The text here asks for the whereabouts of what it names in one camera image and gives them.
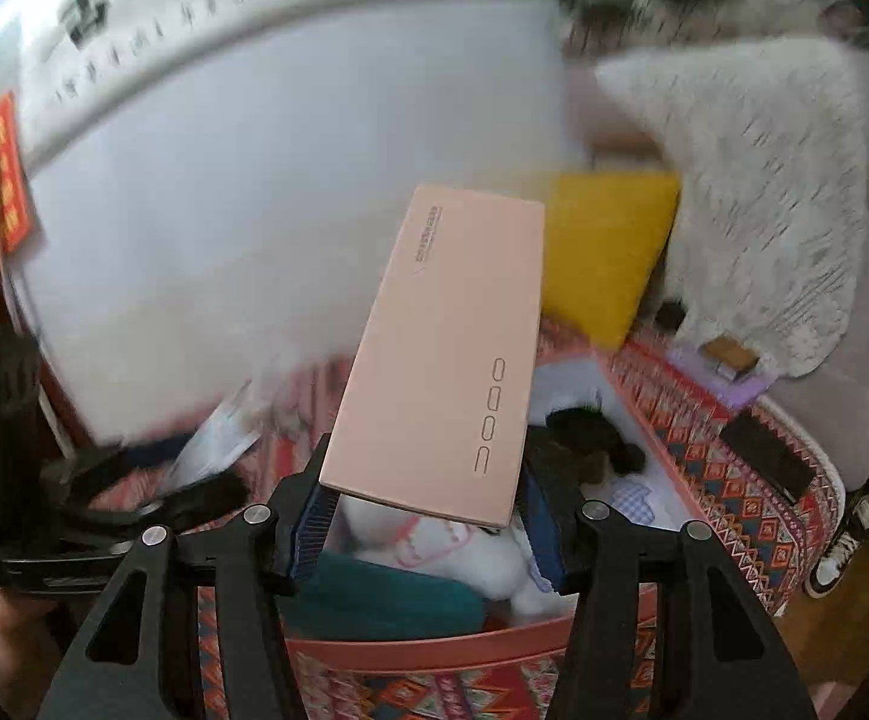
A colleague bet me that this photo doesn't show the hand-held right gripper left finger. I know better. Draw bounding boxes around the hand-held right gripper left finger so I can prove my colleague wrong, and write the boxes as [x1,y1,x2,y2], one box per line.
[33,431,345,720]

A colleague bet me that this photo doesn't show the white calligraphy wall scroll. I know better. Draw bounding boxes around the white calligraphy wall scroll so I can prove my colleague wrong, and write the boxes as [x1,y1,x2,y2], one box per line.
[0,0,578,173]

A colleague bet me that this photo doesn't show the teal case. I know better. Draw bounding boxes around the teal case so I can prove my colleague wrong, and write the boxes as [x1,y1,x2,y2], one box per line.
[288,551,488,642]

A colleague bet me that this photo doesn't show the pink storage container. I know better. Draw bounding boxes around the pink storage container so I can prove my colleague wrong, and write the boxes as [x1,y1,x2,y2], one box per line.
[284,356,712,672]

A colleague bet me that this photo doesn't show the white lace blanket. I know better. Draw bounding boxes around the white lace blanket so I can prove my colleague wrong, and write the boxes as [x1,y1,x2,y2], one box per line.
[595,37,869,380]

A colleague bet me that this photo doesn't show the small brown box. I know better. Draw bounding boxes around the small brown box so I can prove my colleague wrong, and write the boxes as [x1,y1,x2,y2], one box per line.
[700,336,756,376]

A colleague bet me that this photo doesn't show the blue checked cloth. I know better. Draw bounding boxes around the blue checked cloth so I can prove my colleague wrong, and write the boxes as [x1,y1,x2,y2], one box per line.
[606,480,656,522]

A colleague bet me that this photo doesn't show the grey sofa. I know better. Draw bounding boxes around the grey sofa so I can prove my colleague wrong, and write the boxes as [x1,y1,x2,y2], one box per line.
[768,127,869,492]

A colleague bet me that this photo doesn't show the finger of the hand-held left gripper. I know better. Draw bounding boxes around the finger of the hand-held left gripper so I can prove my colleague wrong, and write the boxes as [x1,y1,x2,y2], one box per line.
[48,444,131,503]
[115,474,249,533]

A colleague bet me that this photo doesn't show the pink cardboard box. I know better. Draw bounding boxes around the pink cardboard box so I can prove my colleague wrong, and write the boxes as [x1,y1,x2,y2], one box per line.
[319,182,548,530]

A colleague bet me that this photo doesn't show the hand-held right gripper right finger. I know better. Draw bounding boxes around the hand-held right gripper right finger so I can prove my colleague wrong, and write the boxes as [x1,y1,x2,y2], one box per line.
[518,457,817,720]

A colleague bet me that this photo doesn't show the yellow pillow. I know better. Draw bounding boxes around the yellow pillow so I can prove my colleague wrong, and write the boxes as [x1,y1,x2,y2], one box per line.
[539,171,682,350]

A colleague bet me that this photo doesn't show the white plush toy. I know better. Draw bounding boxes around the white plush toy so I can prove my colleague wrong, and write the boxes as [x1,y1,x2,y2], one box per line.
[340,495,578,627]

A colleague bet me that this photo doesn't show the black flat case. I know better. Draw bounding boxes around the black flat case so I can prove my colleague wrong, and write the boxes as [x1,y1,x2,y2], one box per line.
[719,411,816,503]

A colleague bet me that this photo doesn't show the black knit glove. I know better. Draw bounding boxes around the black knit glove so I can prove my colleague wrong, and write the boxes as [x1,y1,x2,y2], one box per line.
[528,405,649,496]

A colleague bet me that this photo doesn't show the person's left forearm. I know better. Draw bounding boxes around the person's left forearm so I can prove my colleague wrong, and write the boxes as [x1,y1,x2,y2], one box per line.
[0,589,76,720]

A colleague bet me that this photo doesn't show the grey fluffy cloth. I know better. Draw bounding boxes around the grey fluffy cloth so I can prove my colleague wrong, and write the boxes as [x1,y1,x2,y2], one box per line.
[554,0,855,53]

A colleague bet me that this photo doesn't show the purple book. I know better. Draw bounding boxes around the purple book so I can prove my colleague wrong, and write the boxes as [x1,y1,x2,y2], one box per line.
[666,341,769,410]

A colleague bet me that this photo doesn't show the patterned red blanket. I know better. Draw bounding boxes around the patterned red blanket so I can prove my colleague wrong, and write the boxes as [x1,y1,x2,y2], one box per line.
[194,315,847,720]

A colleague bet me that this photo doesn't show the black and white shoe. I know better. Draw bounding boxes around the black and white shoe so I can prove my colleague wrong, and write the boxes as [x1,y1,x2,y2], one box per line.
[805,495,869,599]

